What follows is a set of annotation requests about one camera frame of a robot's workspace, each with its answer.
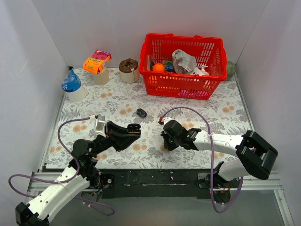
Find black taped earbud charging case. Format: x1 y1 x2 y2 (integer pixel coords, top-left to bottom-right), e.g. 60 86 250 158
136 108 147 118

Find glossy black gold-trimmed case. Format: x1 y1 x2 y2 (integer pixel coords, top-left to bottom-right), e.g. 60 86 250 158
127 123 141 134

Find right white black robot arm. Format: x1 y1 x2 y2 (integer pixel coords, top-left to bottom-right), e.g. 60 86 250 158
159 119 278 188

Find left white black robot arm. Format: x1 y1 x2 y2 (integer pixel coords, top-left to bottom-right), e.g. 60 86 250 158
16 120 141 226

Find floral patterned table mat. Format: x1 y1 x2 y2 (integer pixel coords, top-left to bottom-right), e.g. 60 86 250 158
45 68 253 170

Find white cup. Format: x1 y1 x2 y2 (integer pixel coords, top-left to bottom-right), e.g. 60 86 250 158
65 84 87 102

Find beige cup under snack box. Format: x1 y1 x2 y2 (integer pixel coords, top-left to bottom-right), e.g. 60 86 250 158
92 67 110 85

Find brown topped paper cup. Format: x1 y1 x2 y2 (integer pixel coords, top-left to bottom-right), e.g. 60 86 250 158
119 58 140 84

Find blue wrapper on white cup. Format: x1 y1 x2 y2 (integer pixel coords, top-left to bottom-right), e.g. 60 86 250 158
61 69 81 93

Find orange pink snack box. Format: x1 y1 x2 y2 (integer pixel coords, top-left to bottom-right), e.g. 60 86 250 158
83 49 112 74

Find red plastic shopping basket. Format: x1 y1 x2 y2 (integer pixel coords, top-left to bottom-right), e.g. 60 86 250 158
139 33 227 100

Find orange fruit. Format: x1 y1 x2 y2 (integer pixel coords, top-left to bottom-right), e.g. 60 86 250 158
152 63 165 73

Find white pump bottle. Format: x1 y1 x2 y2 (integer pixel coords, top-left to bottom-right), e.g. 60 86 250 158
189 65 209 76

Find green blue packet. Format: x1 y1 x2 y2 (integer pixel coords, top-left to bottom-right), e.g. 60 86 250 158
163 60 174 73

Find green ball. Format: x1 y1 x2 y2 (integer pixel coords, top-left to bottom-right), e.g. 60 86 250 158
226 61 236 81

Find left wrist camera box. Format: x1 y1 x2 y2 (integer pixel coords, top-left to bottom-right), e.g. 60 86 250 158
89 114 106 137

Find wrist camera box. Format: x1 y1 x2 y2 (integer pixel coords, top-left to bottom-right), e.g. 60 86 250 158
158 116 172 125
89 114 106 137

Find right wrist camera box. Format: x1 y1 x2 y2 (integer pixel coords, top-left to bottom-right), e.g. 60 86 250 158
158 116 172 125

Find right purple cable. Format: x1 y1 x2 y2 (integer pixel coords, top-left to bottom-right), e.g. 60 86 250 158
162 107 243 214

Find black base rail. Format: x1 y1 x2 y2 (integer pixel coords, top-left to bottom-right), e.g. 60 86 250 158
83 169 210 201

